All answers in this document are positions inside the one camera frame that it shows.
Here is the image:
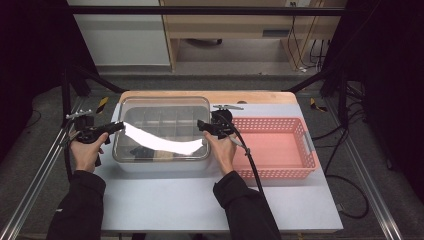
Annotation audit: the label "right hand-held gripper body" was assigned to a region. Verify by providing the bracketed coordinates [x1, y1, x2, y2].
[208, 104, 245, 140]

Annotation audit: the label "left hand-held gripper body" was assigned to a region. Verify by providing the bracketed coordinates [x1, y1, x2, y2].
[65, 109, 116, 145]

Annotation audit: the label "white divided organizer box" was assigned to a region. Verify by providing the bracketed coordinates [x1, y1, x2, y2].
[112, 99, 212, 174]

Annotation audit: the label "pink perforated plastic basket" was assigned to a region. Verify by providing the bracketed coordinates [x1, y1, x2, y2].
[228, 116, 321, 181]

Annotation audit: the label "person's left hand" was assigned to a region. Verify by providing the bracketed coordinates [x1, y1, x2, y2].
[69, 131, 110, 174]

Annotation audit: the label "person's right hand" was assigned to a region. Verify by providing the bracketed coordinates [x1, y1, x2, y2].
[202, 130, 239, 177]

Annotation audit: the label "yellow and black tape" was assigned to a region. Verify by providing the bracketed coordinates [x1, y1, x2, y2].
[95, 96, 110, 115]
[309, 97, 328, 113]

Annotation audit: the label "black metal stand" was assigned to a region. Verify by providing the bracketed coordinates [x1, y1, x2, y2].
[286, 66, 351, 129]
[59, 63, 126, 128]

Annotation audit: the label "white cabinet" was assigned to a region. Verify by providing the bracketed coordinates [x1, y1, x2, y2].
[68, 0, 172, 67]

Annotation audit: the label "dark curtain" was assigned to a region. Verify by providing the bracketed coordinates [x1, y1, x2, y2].
[319, 0, 424, 194]
[0, 0, 101, 161]

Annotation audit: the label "light wooden desk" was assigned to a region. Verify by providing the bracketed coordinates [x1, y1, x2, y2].
[159, 0, 348, 72]

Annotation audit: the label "black horizontal crossbar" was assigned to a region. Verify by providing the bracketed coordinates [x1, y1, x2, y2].
[68, 5, 346, 17]

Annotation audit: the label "left hand-held gripper cable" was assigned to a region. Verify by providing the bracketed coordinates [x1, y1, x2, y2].
[61, 118, 84, 183]

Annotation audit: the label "hand-held gripper cable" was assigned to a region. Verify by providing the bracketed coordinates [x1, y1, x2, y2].
[61, 118, 84, 183]
[219, 113, 269, 204]

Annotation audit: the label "right hand-held gripper cable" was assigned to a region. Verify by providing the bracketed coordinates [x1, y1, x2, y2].
[219, 113, 269, 204]

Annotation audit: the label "thin black floor cable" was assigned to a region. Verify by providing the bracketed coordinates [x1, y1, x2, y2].
[19, 109, 43, 131]

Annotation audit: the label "metal floor rail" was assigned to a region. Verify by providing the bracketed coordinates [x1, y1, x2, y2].
[0, 96, 86, 240]
[324, 98, 406, 240]

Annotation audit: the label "hanging cables under desk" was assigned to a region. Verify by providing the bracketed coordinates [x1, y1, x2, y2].
[288, 1, 331, 73]

